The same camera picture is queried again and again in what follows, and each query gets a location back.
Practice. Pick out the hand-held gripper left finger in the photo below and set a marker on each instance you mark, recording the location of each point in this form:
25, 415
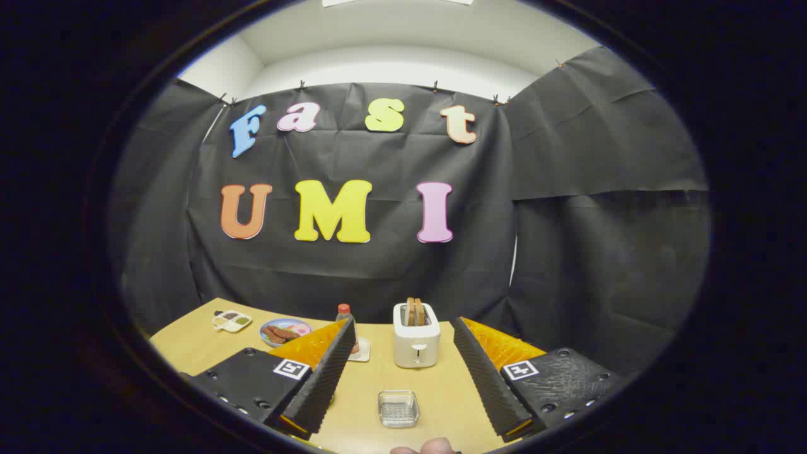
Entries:
321, 384

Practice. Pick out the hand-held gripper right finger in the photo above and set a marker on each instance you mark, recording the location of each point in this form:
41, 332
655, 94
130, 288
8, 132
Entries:
488, 384

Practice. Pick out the white square coaster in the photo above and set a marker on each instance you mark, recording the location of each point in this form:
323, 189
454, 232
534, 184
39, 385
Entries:
364, 350

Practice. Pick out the blue patterned plate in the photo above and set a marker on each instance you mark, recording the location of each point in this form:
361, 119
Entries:
301, 329

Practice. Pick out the brown meat pieces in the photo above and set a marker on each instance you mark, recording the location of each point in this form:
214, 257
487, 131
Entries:
280, 334

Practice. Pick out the clear red-capped water bottle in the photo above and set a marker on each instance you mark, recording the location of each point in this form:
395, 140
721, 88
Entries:
343, 312

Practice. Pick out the white toaster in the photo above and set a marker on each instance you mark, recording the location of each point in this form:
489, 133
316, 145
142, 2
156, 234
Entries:
416, 347

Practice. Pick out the brown toast slice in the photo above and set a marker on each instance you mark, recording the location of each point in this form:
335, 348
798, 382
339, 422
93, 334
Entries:
420, 312
410, 312

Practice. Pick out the white divided sauce dish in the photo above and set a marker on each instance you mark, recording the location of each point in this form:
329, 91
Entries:
232, 321

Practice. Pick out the black backdrop cloth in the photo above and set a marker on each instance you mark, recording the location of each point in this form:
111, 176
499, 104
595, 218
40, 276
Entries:
378, 271

